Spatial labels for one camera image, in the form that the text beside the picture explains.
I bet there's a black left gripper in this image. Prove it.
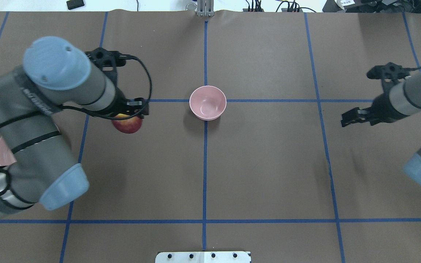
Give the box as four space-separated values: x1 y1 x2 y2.
113 90 150 119

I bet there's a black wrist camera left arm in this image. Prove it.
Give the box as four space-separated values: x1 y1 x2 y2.
84 47 126 85

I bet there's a pink bowl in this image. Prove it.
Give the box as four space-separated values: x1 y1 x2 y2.
189 85 227 121

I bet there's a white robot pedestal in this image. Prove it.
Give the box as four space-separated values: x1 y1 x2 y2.
155 251 252 263

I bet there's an aluminium frame post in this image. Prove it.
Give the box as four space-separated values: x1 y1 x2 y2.
195 0 215 17

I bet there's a pink plate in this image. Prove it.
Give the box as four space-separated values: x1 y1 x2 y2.
0 137 16 166

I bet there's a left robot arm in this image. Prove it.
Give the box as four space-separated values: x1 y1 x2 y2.
0 36 152 220

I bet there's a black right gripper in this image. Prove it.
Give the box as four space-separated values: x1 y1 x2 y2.
341 94 397 127

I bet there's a red apple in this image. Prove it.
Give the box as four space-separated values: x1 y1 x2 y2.
111 116 143 134

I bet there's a small black square device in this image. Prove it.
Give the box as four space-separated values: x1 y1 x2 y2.
66 0 85 10

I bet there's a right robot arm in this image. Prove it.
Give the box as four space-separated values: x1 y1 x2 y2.
341 62 421 186

